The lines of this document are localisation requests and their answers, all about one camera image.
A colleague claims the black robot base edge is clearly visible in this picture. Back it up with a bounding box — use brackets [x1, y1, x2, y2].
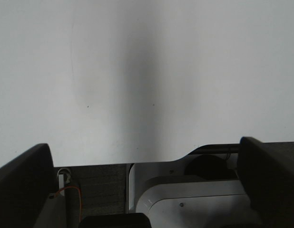
[260, 142, 294, 167]

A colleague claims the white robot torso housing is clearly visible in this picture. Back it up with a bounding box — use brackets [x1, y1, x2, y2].
[127, 144, 261, 228]

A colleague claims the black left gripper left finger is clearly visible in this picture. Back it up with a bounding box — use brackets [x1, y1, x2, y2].
[0, 143, 55, 228]

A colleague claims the orange wire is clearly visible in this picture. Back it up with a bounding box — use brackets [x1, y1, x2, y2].
[50, 186, 83, 221]

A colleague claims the grey metal leg bracket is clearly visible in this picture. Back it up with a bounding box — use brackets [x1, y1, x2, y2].
[57, 168, 71, 189]

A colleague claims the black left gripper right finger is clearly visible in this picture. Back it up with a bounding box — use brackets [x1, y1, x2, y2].
[237, 137, 294, 228]

